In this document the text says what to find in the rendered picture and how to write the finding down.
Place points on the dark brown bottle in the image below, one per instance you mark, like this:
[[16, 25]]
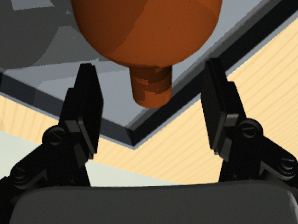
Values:
[[147, 36]]

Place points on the dark grey tray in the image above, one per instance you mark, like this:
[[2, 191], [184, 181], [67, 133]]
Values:
[[41, 49]]

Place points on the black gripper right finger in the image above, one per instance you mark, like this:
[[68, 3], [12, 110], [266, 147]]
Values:
[[239, 140]]

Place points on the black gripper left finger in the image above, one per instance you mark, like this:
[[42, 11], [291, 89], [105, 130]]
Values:
[[74, 139]]

